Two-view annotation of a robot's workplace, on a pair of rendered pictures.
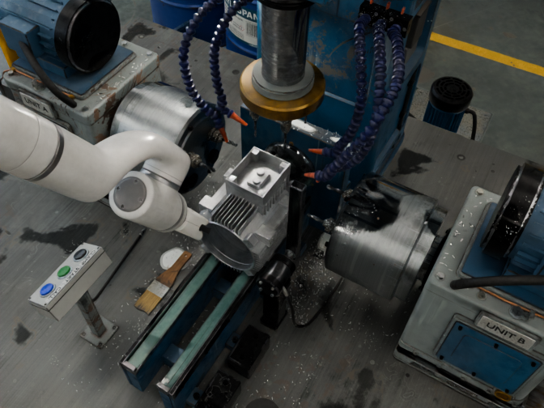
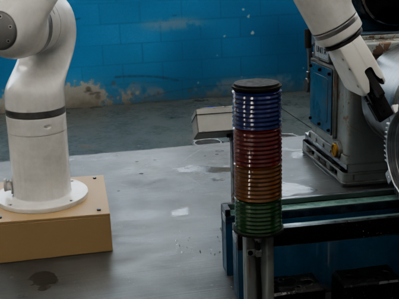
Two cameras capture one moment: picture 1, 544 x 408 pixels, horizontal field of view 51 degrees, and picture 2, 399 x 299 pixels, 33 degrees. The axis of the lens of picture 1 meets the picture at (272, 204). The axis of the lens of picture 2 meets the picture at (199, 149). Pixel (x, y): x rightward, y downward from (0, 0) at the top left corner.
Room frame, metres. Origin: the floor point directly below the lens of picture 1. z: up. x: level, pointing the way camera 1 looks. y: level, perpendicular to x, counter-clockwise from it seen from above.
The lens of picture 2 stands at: (-0.26, -0.58, 1.36)
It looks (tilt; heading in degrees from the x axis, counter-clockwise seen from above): 16 degrees down; 52
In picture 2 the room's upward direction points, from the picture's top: 2 degrees counter-clockwise
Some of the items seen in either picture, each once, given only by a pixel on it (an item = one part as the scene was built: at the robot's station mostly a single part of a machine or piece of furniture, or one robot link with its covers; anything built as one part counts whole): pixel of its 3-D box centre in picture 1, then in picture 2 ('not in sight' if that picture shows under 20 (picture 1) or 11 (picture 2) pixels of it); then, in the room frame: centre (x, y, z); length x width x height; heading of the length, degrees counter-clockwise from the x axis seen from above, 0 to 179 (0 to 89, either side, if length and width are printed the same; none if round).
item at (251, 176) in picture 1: (258, 181); not in sight; (0.85, 0.03, 1.11); 0.12 x 0.11 x 0.07; 150
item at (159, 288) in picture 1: (165, 280); not in sight; (0.75, 0.27, 0.80); 0.21 x 0.05 x 0.01; 150
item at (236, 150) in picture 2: not in sight; (257, 143); (0.28, 0.00, 1.14); 0.06 x 0.06 x 0.04
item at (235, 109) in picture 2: not in sight; (256, 107); (0.28, 0.00, 1.19); 0.06 x 0.06 x 0.04
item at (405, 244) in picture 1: (395, 241); not in sight; (0.74, -0.29, 1.04); 0.41 x 0.25 x 0.25; 61
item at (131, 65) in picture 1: (89, 111); (373, 98); (1.19, 0.53, 0.99); 0.35 x 0.31 x 0.37; 61
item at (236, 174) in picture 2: not in sight; (257, 178); (0.28, 0.00, 1.10); 0.06 x 0.06 x 0.04
